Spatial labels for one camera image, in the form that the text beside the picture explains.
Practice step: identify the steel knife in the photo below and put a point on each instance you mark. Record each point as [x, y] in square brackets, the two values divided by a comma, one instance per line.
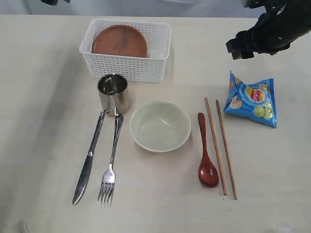
[86, 170]

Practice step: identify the shiny steel cup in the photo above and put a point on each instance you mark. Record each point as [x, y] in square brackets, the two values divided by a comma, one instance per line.
[113, 93]

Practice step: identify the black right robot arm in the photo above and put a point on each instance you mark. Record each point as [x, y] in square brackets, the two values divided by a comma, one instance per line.
[272, 5]

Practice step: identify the blue chips bag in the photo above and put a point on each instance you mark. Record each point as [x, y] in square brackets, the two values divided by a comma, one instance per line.
[255, 101]

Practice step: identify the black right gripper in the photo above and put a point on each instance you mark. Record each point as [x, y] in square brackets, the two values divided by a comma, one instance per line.
[273, 33]

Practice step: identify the steel fork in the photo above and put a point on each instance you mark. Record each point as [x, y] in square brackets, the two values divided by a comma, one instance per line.
[109, 177]

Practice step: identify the dark red wooden spoon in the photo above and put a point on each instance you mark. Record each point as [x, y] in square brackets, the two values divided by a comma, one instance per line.
[207, 172]

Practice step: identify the brown wooden plate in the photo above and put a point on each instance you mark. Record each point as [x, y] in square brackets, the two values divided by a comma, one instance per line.
[120, 40]

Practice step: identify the wooden chopstick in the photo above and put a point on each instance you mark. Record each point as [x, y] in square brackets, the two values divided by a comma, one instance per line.
[226, 151]
[215, 142]

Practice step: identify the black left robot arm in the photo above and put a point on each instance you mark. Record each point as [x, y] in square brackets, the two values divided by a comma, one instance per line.
[53, 2]

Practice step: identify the cream ceramic bowl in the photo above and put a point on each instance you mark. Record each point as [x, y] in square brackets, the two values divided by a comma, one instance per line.
[160, 126]

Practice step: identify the white perforated plastic basket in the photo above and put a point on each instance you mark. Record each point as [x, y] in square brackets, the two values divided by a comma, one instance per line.
[136, 69]

